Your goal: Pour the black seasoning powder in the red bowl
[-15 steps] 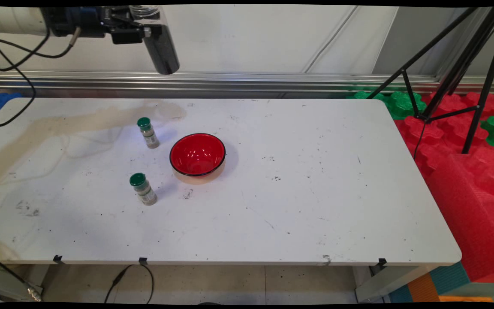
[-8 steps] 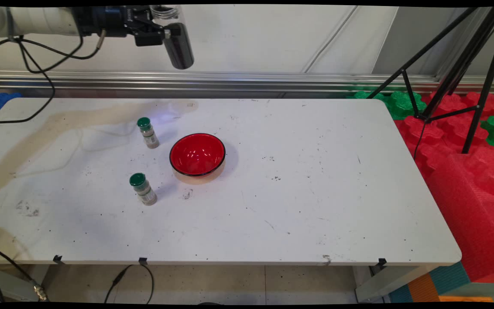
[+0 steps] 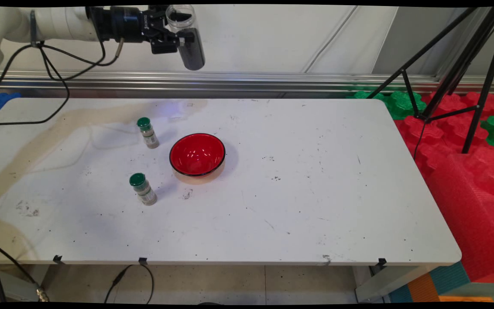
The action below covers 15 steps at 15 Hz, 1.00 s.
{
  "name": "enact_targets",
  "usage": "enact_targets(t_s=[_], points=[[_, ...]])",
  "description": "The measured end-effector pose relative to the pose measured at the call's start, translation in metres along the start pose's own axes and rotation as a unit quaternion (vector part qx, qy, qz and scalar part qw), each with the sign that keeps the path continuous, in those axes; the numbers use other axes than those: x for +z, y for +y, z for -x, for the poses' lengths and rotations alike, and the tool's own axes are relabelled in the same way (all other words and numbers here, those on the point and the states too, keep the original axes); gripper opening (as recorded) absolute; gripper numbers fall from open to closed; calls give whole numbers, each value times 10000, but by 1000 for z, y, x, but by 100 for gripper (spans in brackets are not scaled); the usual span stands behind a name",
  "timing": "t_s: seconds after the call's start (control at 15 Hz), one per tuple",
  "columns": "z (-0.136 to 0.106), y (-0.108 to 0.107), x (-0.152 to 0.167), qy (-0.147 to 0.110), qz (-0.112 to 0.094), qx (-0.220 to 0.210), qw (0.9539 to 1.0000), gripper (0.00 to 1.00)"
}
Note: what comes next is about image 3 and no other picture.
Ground teal foam mat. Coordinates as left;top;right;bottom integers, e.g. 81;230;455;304
389;261;471;303

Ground orange foam mat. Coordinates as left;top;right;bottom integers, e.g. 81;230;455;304
408;273;441;303

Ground aluminium rail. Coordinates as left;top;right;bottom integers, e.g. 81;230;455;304
0;70;494;99

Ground black tripod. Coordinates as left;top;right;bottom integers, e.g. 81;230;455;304
365;6;494;155

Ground black camera cable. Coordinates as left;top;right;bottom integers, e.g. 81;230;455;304
0;41;107;126

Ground red bowl with black rim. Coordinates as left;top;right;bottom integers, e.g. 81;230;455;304
169;133;226;185

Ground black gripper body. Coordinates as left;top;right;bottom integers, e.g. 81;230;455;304
86;6;163;43

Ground green capped spice bottle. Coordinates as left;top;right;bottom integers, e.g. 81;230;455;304
137;117;160;149
129;173;158;206

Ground black seeds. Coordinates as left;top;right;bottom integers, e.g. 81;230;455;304
178;28;206;71

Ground clear plastic jar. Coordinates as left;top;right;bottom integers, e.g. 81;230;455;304
165;5;206;71

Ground thin black tripod cable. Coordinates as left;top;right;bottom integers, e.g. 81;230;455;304
413;120;428;160

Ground large red foam block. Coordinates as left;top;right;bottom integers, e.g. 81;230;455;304
425;146;494;284

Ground grey table leg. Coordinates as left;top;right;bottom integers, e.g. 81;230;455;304
0;265;44;302
355;264;430;303

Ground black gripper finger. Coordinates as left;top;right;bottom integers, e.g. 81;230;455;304
148;5;170;21
150;31;196;55

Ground black arm strap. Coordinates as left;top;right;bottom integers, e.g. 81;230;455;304
30;9;38;48

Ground red foam floor blocks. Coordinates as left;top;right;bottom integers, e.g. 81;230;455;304
393;91;494;172

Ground gripper cable with metal plug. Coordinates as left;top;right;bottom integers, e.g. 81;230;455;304
37;38;124;82

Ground black floor cable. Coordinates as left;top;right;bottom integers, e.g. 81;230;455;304
103;264;154;304

